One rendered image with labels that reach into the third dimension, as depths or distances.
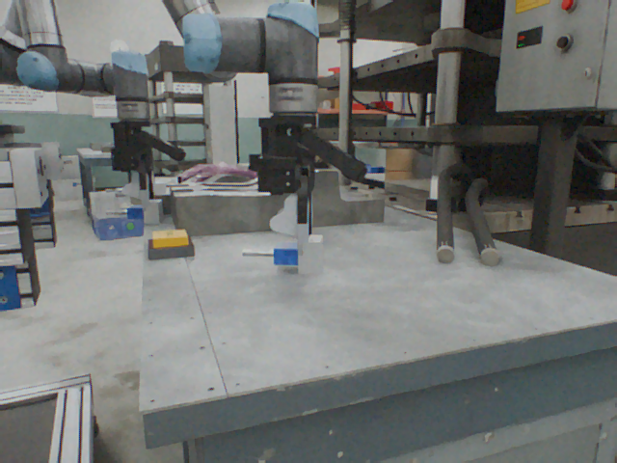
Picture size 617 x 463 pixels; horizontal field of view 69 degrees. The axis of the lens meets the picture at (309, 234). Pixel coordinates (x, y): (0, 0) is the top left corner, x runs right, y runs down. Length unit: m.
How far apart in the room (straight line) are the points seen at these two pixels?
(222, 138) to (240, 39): 4.96
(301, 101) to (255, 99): 8.40
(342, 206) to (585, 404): 0.63
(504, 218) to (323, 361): 1.09
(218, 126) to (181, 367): 5.20
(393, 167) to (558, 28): 0.76
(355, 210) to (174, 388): 0.76
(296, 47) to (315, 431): 0.49
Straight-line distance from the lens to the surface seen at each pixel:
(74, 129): 8.37
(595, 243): 1.79
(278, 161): 0.67
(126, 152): 1.14
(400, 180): 1.78
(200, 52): 0.66
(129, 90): 1.14
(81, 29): 8.53
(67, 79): 1.14
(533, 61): 1.31
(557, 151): 1.30
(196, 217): 0.99
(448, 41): 1.35
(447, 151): 1.36
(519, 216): 1.53
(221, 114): 5.61
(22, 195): 0.83
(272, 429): 0.47
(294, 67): 0.67
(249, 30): 0.67
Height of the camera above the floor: 1.02
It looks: 13 degrees down
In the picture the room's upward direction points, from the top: straight up
